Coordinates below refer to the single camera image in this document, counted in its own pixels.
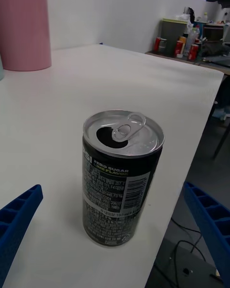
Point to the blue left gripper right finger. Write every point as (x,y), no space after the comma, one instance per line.
(213,225)

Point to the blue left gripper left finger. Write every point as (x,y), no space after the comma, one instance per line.
(16,223)

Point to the clear plastic bottle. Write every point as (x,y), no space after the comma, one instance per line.
(191,39)

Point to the grey box with green lid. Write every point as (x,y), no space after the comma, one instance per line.
(171,33)

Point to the black drink can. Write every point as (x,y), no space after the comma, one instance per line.
(112,192)

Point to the pale blue plastic bin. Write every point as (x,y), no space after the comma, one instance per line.
(1,69)

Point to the pink plastic bin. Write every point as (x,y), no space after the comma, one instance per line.
(24,28)

